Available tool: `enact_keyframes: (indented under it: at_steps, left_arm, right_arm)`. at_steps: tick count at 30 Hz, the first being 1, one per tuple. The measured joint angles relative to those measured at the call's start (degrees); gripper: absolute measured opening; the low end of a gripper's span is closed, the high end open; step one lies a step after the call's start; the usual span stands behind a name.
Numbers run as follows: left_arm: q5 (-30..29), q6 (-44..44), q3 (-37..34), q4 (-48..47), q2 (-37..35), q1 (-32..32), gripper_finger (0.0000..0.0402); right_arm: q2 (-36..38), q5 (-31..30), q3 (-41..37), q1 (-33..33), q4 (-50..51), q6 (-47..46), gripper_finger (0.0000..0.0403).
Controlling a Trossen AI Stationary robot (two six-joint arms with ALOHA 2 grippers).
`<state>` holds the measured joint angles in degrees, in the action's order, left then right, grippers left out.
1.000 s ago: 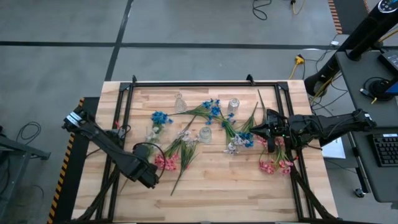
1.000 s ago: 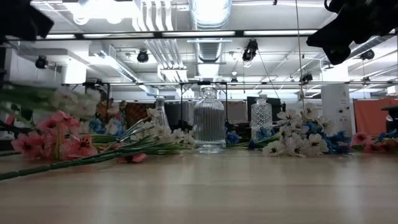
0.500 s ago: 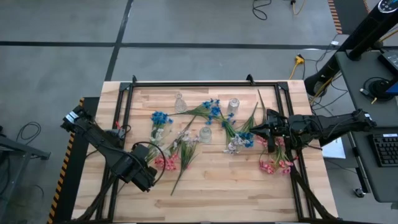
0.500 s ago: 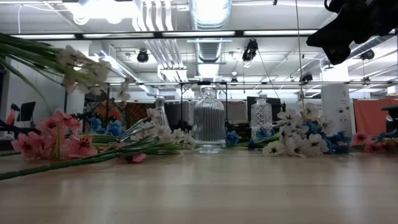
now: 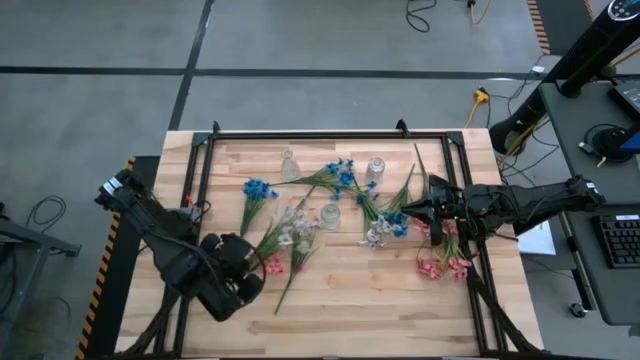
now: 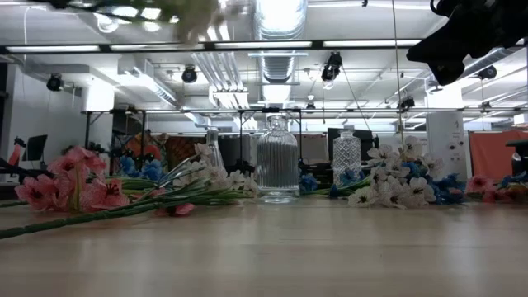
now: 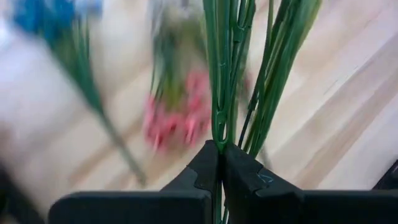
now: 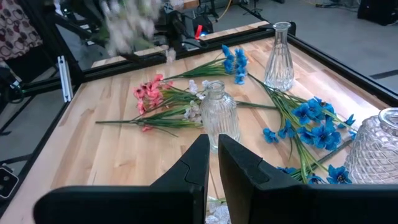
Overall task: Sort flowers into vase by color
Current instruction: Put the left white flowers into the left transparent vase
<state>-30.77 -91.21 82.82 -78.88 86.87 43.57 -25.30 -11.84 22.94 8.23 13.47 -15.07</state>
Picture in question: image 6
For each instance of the ribbed clear glass vase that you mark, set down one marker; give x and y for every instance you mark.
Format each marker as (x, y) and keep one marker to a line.
(277, 165)

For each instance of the white artificial flower spray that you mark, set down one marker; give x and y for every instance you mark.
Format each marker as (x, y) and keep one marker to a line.
(237, 179)
(416, 191)
(194, 24)

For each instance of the small black monitor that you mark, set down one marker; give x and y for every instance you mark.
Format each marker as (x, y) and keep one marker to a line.
(36, 146)

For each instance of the pink artificial flower spray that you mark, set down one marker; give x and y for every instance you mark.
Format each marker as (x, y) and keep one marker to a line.
(478, 183)
(103, 194)

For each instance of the black background equipment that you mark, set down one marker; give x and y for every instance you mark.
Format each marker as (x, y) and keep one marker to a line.
(520, 144)

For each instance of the black aluminium rig frame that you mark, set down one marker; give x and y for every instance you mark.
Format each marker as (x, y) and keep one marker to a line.
(6, 190)

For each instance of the flared clear glass vase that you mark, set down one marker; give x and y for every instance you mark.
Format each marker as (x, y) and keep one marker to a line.
(213, 144)

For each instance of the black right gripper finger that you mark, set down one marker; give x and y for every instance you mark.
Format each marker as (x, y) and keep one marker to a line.
(425, 51)

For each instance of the white tower appliance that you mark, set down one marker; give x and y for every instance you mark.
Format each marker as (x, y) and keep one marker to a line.
(447, 136)

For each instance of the black metal scaffold frame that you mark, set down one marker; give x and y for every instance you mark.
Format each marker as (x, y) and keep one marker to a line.
(264, 110)

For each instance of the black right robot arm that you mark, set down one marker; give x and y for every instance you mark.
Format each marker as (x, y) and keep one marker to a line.
(513, 20)

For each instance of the diamond-cut clear glass vase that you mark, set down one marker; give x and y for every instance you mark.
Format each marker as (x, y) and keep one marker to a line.
(346, 156)

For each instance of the black frame bar with lights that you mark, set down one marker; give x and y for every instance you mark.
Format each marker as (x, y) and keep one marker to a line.
(317, 43)

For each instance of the black background robot arm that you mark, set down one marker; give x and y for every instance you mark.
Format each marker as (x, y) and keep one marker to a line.
(24, 173)

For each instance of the orange partition panel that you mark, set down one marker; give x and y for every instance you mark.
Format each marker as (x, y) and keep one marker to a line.
(491, 152)

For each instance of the colourful patterned object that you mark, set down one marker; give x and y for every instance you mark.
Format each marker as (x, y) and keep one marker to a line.
(181, 150)

